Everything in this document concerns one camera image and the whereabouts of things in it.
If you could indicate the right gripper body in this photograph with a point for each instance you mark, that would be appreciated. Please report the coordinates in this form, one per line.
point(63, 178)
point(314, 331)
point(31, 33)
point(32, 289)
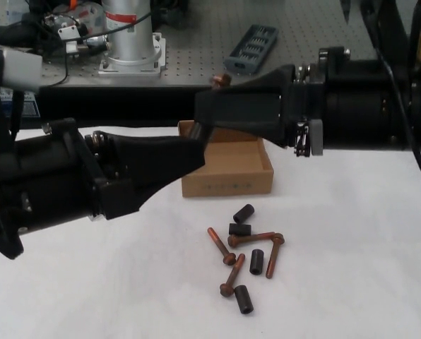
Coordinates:
point(304, 102)

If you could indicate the silver-white machine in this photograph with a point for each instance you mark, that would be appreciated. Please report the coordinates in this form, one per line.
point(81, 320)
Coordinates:
point(129, 35)

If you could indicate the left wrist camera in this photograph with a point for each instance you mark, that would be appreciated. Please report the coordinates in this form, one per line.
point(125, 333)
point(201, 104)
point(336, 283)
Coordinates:
point(21, 70)

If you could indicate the cardboard box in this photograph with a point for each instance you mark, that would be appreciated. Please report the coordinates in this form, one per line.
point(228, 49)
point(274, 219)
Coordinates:
point(228, 176)

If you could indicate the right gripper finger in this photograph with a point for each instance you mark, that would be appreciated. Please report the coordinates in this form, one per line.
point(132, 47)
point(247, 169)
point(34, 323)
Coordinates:
point(242, 106)

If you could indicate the black sleeve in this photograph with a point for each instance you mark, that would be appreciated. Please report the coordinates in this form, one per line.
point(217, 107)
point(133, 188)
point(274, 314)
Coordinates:
point(256, 261)
point(238, 229)
point(243, 300)
point(242, 213)

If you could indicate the metal bench with holes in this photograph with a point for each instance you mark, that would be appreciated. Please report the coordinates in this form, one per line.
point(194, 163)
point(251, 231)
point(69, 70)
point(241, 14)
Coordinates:
point(295, 31)

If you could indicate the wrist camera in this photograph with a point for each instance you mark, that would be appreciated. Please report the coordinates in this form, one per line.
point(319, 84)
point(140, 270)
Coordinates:
point(21, 70)
point(317, 137)

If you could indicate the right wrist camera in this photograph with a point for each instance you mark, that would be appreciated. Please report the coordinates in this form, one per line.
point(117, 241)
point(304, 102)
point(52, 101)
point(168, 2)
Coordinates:
point(317, 137)

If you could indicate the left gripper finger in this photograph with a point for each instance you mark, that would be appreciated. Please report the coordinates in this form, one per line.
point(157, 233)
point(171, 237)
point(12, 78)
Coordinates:
point(161, 159)

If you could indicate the copper bolt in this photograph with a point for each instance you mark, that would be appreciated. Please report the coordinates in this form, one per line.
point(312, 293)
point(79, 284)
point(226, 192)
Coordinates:
point(222, 247)
point(274, 256)
point(200, 133)
point(253, 238)
point(232, 275)

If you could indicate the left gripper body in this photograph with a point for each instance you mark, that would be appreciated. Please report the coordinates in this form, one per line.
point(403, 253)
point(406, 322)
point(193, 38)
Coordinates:
point(115, 197)

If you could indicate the grey-blue bit case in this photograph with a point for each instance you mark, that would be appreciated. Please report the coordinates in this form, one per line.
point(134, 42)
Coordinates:
point(253, 49)

